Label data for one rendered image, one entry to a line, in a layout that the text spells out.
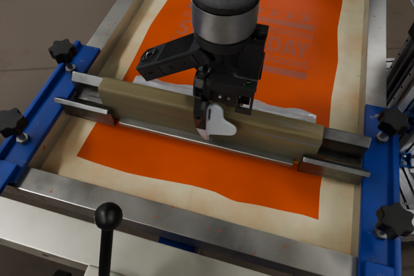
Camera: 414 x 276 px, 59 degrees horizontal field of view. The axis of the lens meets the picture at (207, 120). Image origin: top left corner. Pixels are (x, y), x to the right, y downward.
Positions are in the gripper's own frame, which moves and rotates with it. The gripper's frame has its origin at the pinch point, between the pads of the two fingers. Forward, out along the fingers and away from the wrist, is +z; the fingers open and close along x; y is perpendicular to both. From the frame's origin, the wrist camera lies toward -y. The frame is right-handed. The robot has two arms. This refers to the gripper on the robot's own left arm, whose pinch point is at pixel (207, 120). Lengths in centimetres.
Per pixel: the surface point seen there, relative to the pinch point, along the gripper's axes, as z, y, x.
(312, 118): 6.2, 17.2, 10.0
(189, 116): -2.2, -2.4, -1.5
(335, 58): 6.4, 20.2, 27.2
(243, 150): 2.4, 6.7, -2.5
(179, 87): 5.8, -8.5, 10.2
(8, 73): 102, -135, 70
